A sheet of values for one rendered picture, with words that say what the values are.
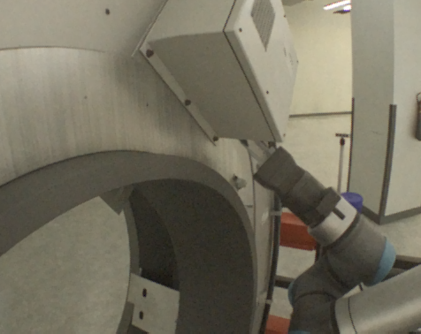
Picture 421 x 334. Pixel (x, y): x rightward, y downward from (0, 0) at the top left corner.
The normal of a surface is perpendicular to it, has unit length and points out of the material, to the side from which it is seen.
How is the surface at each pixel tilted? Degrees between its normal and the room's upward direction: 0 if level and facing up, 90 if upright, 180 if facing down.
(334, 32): 90
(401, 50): 90
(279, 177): 64
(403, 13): 90
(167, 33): 48
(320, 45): 90
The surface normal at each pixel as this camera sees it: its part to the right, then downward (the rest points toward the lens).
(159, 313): -0.47, -0.20
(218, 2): -0.39, -0.45
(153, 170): 0.88, 0.08
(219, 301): -0.47, 0.09
